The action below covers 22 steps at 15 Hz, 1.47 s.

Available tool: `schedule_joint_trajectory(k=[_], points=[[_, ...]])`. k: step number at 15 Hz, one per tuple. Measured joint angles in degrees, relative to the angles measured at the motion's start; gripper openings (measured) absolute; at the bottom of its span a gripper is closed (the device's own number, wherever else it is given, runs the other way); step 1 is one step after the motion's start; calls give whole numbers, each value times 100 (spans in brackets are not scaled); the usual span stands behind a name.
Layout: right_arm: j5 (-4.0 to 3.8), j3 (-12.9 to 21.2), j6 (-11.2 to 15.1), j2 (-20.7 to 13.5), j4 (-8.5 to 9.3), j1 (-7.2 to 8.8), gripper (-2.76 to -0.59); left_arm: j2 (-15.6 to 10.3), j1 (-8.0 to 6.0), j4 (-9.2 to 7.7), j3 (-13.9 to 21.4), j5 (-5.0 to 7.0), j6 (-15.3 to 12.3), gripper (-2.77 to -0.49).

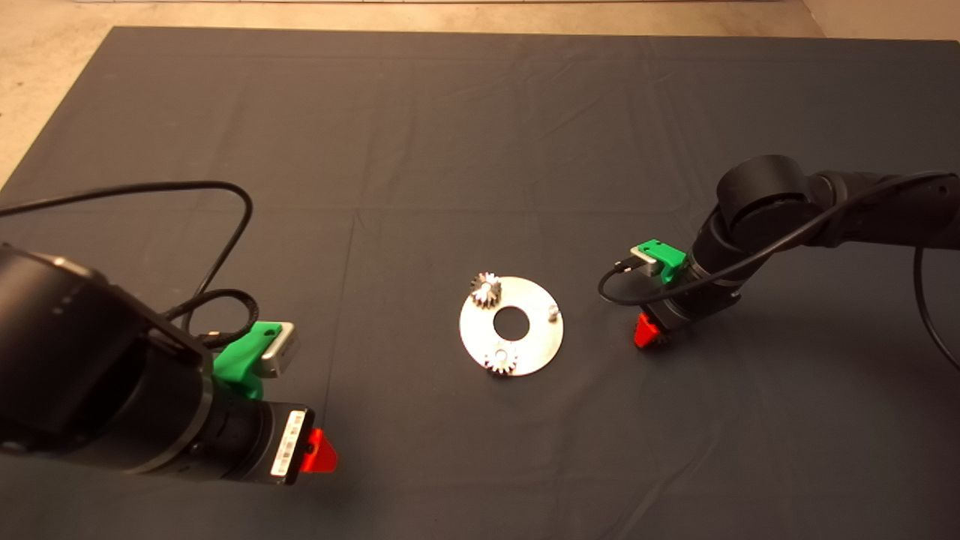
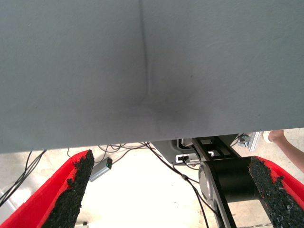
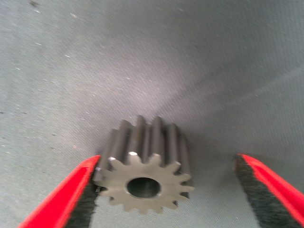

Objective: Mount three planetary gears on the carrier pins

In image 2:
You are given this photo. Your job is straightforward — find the bare person leg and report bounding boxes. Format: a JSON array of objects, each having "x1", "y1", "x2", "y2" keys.
[{"x1": 268, "y1": 129, "x2": 304, "y2": 165}]

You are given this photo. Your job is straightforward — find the aluminium extrusion profile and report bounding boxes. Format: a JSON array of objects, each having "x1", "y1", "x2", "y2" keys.
[{"x1": 247, "y1": 131, "x2": 263, "y2": 152}]

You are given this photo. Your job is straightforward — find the light grey metal panel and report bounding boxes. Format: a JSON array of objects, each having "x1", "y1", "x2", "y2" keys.
[{"x1": 0, "y1": 189, "x2": 18, "y2": 216}]

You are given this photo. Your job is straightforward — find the dark grey table cloth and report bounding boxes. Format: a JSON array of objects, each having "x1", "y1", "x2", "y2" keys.
[{"x1": 0, "y1": 0, "x2": 304, "y2": 154}]

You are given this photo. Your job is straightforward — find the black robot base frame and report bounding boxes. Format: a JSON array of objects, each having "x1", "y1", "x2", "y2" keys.
[{"x1": 152, "y1": 133, "x2": 264, "y2": 228}]

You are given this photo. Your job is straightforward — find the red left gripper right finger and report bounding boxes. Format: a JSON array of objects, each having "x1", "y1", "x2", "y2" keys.
[{"x1": 247, "y1": 156, "x2": 304, "y2": 228}]

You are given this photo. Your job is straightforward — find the silver port plate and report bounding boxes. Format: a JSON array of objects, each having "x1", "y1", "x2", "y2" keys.
[{"x1": 175, "y1": 153, "x2": 199, "y2": 165}]

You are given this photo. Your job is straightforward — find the grey caster wheel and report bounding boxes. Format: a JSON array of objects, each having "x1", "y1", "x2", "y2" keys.
[{"x1": 237, "y1": 133, "x2": 250, "y2": 147}]

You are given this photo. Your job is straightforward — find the small grey adapter box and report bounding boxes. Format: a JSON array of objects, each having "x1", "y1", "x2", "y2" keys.
[{"x1": 89, "y1": 157, "x2": 113, "y2": 182}]

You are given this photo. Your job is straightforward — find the black floor cable with ferrite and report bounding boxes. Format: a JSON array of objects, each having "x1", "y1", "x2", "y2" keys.
[{"x1": 142, "y1": 141, "x2": 211, "y2": 228}]

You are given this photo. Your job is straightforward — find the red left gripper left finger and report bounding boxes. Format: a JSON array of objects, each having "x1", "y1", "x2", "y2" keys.
[{"x1": 0, "y1": 149, "x2": 95, "y2": 228}]

